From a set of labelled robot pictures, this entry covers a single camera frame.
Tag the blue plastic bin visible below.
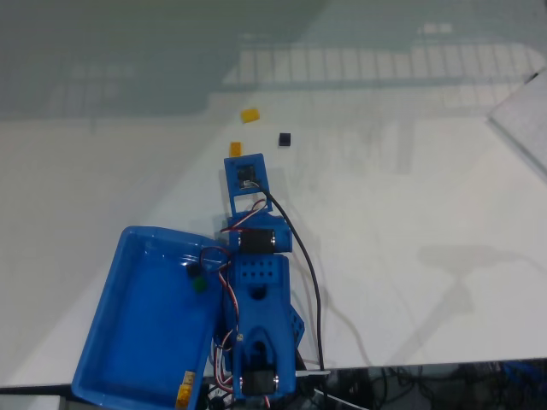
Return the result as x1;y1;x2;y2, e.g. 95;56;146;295
71;225;234;410

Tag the white board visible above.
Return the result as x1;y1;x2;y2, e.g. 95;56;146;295
486;66;547;179

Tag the red white servo wire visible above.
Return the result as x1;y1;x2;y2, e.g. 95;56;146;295
199;246;240;385
220;198;268;235

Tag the blue camera mount with camera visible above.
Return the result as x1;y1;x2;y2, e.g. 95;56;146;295
223;151;274;214

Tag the black camera cable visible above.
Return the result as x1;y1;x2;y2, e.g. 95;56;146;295
254;181;332;410

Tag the black cable tangle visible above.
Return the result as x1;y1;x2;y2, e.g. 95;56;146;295
332;361;547;410

